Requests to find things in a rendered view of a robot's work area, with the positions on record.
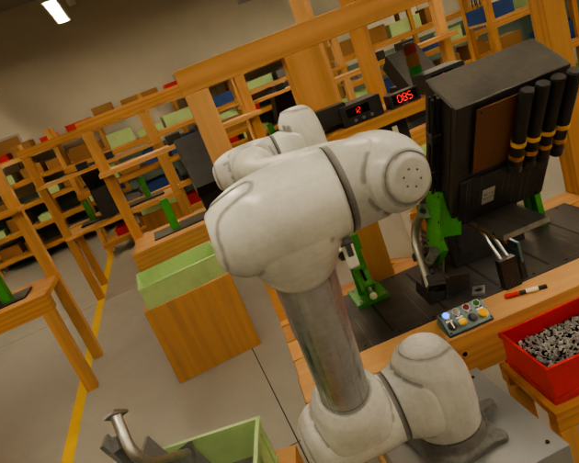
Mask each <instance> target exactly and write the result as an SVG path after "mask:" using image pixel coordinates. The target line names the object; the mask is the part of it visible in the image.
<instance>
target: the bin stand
mask: <svg viewBox="0 0 579 463"><path fill-rule="evenodd" d="M499 366H500V369H501V373H502V376H503V380H504V381H506V384H507V387H508V390H509V394H510V396H511V397H513V398H514V399H515V400H516V401H518V402H519V403H520V404H521V405H523V406H524V407H525V408H526V409H527V410H529V411H530V412H531V413H532V414H534V415H535V416H536V417H537V418H538V419H539V417H538V413H537V409H536V405H535V402H536V403H537V404H538V405H539V406H540V407H541V408H542V409H544V410H545V411H546V412H547V413H548V415H549V422H550V426H551V430H552V431H553V432H554V433H556V434H557V435H558V436H559V437H561V438H562V439H563V440H564V441H565V442H567V443H568V444H569V445H570V448H571V451H572V455H573V463H579V430H578V426H577V425H578V424H579V396H576V397H574V398H572V399H570V400H568V401H566V402H563V403H561V404H559V405H554V404H553V403H552V402H551V401H549V400H548V399H547V398H546V397H545V396H543V395H542V394H541V393H540V392H539V391H538V390H536V389H535V388H534V387H533V386H531V385H530V384H529V383H528V382H527V381H526V380H524V379H523V378H522V377H521V376H520V375H518V374H517V373H516V371H515V370H513V369H512V368H511V367H510V366H509V364H507V363H506V362H505V361H504V362H502V363H499Z"/></svg>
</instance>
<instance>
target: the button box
mask: <svg viewBox="0 0 579 463"><path fill-rule="evenodd" d="M474 300H475V299H474ZM476 300H478V301H479V302H480V304H479V305H477V306H475V305H473V303H472V302H473V300H472V301H469V302H467V303H465V304H468V305H469V309H468V310H464V309H463V308H462V306H463V305H464V304H463V305H460V306H459V307H457V308H454V309H458V310H459V311H460V312H459V313H458V314H454V313H453V310H454V309H452V310H450V311H446V312H443V313H448V315H449V317H448V318H447V319H445V318H443V316H442V315H443V313H441V314H439V315H438V316H437V325H438V327H439V328H440V329H441V330H442V331H443V332H444V333H445V334H446V335H447V336H448V337H449V338H452V337H454V336H456V335H459V334H461V333H464V332H467V331H469V330H470V329H473V328H475V327H477V326H480V325H482V324H484V323H487V322H489V321H491V320H493V319H494V316H493V315H492V313H491V312H490V311H489V310H488V309H487V307H486V306H485V304H484V303H483V301H482V300H481V298H478V299H476ZM481 308H485V309H487V310H488V315H487V316H486V317H481V316H480V315H479V313H478V311H479V309H481ZM471 313H475V314H476V315H477V320H476V321H471V320H470V318H469V316H470V314H471ZM460 318H465V319H466V320H467V323H466V324H465V325H461V324H460V323H459V319H460ZM450 322H455V323H456V324H457V329H456V330H450V329H449V327H448V324H449V323H450Z"/></svg>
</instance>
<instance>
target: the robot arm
mask: <svg viewBox="0 0 579 463"><path fill-rule="evenodd" d="M278 129H279V131H277V132H276V133H274V134H272V135H270V136H267V137H265V138H261V139H256V140H254V141H250V142H247V143H245V144H242V145H240V146H238V147H235V148H233V149H231V150H230V151H228V152H226V153H224V154H223V155H222V156H221V157H220V158H218V160H217V161H216V162H215V163H214V166H213V168H212V172H213V176H214V179H215V181H216V183H217V185H218V187H219V189H221V190H223V192H222V193H221V194H220V195H219V196H218V197H217V198H216V199H215V200H214V201H213V202H212V203H211V204H210V206H209V209H208V211H207V212H206V213H205V216H204V220H205V224H206V227H207V230H208V233H209V236H210V240H211V243H212V246H213V249H214V252H215V254H216V257H217V260H218V263H219V266H220V267H221V268H222V269H223V270H225V271H227V272H228V273H229V274H231V275H234V276H237V277H254V276H257V277H259V278H260V279H262V280H263V281H264V282H265V283H266V284H267V285H268V286H270V287H272V288H274V289H275V290H276V292H277V294H278V298H279V300H280V302H281V305H282V307H283V310H284V311H285V313H286V316H287V318H288V321H289V325H290V327H291V329H292V331H293V333H294V336H295V338H296V340H297V341H298V343H299V346H300V348H301V351H302V353H303V356H304V358H305V361H306V363H307V366H308V368H309V369H310V372H311V374H312V378H313V381H314V383H315V385H314V387H313V389H312V395H311V402H310V403H308V404H307V405H306V406H305V407H304V409H303V410H302V412H301V415H300V417H299V420H298V425H297V431H298V435H299V438H300V440H301V444H302V446H303V448H304V451H305V453H306V454H307V456H308V458H309V460H310V461H311V462H312V463H365V462H367V461H370V460H372V459H374V458H376V457H379V456H381V455H383V454H385V453H387V452H389V451H391V450H393V449H394V448H396V447H398V446H400V445H401V444H403V443H406V444H407V445H409V446H411V447H412V448H414V449H415V450H416V451H417V452H418V453H419V454H420V455H421V456H422V457H423V458H424V459H425V460H426V461H427V462H428V463H474V462H476V461H477V460H478V459H480V458H481V457H483V456H484V455H486V454H487V453H488V452H490V451H491V450H493V449H494V448H495V447H497V446H500V445H503V444H505V443H507V442H508V440H509V437H508V433H507V431H506V430H504V429H502V428H499V427H497V426H495V425H493V424H491V423H490V422H488V421H487V419H488V418H489V417H490V416H491V414H492V413H493V412H494V411H495V410H496V409H497V405H496V402H494V400H493V399H491V398H487V399H485V400H482V401H478V397H477V393H476V390H475V387H474V384H473V381H472V378H471V374H470V372H469V369H468V368H467V366H466V364H465V362H464V361H463V359H462V358H461V356H460V355H459V354H458V353H457V352H456V351H455V349H454V348H453V347H452V346H451V345H450V344H449V343H448V342H447V341H445V340H444V339H443V338H441V337H440V336H438V335H437V334H434V333H415V334H412V335H410V336H408V337H406V338H405V339H404V340H402V341H401V342H400V343H398V344H397V346H396V347H395V348H394V350H393V352H392V354H391V359H390V360H391V361H390V362H389V363H388V364H387V365H386V366H385V367H384V368H383V369H382V370H381V371H380V372H379V373H377V374H374V375H373V374H372V373H370V372H369V371H367V370H366V369H365V368H364V367H363V364H362V361H361V357H360V354H359V351H358V345H357V342H356V338H355V335H354V332H353V329H352V325H351V321H350V319H349V315H348V312H347V308H346V303H345V300H344V296H343V293H342V289H341V287H340V283H339V280H338V276H337V273H336V270H335V266H336V264H337V261H338V256H339V253H341V252H343V253H344V256H345V259H346V263H347V265H348V268H349V269H353V268H355V267H357V266H360V263H359V261H358V257H357V254H356V251H355V248H354V245H353V240H352V238H351V236H350V234H351V233H353V232H356V231H359V230H361V229H363V228H365V227H367V226H369V225H371V224H373V223H375V222H377V221H379V220H382V219H384V218H387V217H389V216H390V215H391V214H393V213H401V212H404V211H406V210H408V209H410V208H412V207H414V206H415V205H417V204H418V203H419V202H420V201H421V200H422V199H423V198H424V197H425V196H426V194H427V193H428V191H429V189H430V187H431V183H432V176H431V173H430V167H429V164H428V161H427V159H426V154H425V152H424V151H423V149H422V148H421V147H420V146H419V145H418V144H417V143H416V142H415V141H414V140H412V139H410V138H409V137H407V136H405V135H403V134H401V133H399V132H395V131H390V130H368V131H364V132H359V133H356V134H354V135H352V136H351V137H349V138H346V139H343V140H337V141H329V142H327V139H326V136H325V134H324V130H323V127H322V125H321V123H320V121H319V119H318V118H317V116H316V115H315V113H314V112H313V110H312V109H311V108H310V107H308V106H305V105H297V106H294V107H290V108H288V109H286V110H284V111H282V112H281V113H280V114H279V118H278Z"/></svg>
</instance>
